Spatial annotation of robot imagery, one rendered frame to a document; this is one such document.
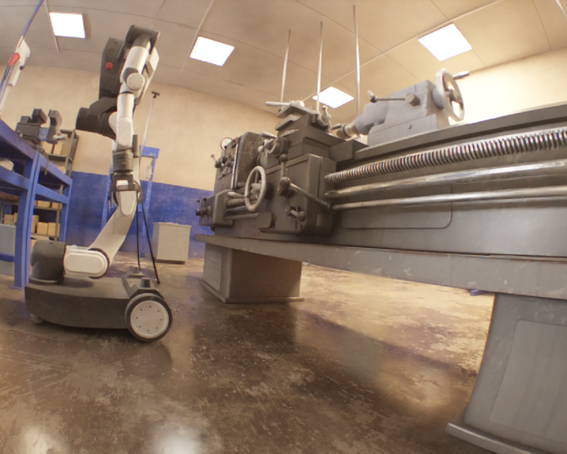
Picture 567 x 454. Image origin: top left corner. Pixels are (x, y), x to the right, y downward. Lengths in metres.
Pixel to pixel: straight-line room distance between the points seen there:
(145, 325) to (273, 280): 1.19
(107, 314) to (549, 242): 1.43
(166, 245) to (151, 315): 2.82
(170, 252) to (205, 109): 3.20
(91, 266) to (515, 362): 1.46
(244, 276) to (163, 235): 2.14
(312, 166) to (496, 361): 0.86
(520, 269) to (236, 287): 1.75
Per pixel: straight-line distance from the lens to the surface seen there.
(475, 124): 0.82
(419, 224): 0.84
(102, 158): 5.47
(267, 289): 2.07
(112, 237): 1.32
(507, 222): 0.74
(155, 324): 1.18
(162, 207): 5.29
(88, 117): 1.40
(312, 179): 1.01
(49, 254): 1.33
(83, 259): 1.28
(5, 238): 2.36
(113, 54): 1.51
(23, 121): 1.97
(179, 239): 3.97
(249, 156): 2.21
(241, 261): 1.95
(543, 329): 0.69
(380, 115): 1.28
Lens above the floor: 0.46
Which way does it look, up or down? 3 degrees up
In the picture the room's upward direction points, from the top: 5 degrees clockwise
